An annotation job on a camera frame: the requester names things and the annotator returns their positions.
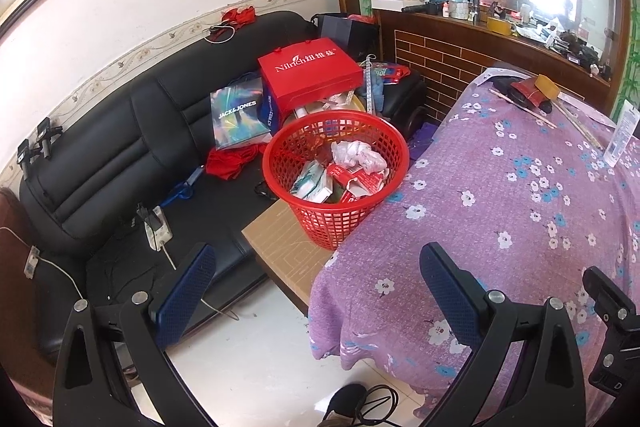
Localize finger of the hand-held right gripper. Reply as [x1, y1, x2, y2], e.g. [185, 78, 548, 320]
[582, 266, 637, 393]

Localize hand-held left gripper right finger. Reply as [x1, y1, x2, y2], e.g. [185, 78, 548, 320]
[419, 242, 587, 427]

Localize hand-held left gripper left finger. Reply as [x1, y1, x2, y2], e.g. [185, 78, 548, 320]
[51, 242, 217, 427]

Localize red plastic basket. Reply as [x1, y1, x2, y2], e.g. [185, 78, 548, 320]
[262, 112, 411, 251]

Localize red and white carton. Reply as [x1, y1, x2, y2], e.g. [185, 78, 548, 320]
[326, 162, 392, 204]

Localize white plastic wrap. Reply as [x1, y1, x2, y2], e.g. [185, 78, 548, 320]
[331, 139, 388, 175]

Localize white striped plastic package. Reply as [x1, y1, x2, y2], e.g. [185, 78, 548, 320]
[290, 159, 333, 202]

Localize white power strip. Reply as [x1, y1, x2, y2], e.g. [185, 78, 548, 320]
[137, 203, 173, 251]

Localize purple floral tablecloth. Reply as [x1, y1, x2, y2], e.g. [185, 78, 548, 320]
[307, 67, 640, 408]

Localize blue scissors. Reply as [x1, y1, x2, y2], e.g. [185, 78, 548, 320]
[167, 167, 203, 208]

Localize flat cardboard box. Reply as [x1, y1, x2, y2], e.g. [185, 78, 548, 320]
[241, 202, 341, 315]

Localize red cloth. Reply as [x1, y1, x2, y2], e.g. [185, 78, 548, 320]
[220, 7, 257, 30]
[206, 144, 268, 181]

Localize black shoe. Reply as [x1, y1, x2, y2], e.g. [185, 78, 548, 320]
[320, 383, 368, 427]

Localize black leather sofa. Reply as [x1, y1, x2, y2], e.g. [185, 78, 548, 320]
[20, 11, 428, 368]

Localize white lotion tube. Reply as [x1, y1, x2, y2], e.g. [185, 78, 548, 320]
[603, 101, 640, 168]

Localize holographic shopping bag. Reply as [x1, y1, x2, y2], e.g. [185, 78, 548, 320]
[210, 79, 278, 151]

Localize wooden chopstick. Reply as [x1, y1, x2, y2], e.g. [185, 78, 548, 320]
[489, 88, 557, 129]

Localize dark red packet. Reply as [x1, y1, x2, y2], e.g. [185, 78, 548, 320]
[510, 79, 543, 108]

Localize red gift bag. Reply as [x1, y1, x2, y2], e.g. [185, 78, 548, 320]
[257, 38, 364, 128]

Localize black shopping bag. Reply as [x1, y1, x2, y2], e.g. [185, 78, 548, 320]
[311, 13, 381, 64]

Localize white power cable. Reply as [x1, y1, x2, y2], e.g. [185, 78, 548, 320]
[161, 247, 238, 323]

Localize white charger cable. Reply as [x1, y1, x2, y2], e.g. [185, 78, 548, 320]
[0, 227, 86, 305]

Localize black clamp mount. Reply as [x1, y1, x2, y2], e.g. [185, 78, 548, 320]
[36, 117, 63, 158]
[17, 139, 36, 180]

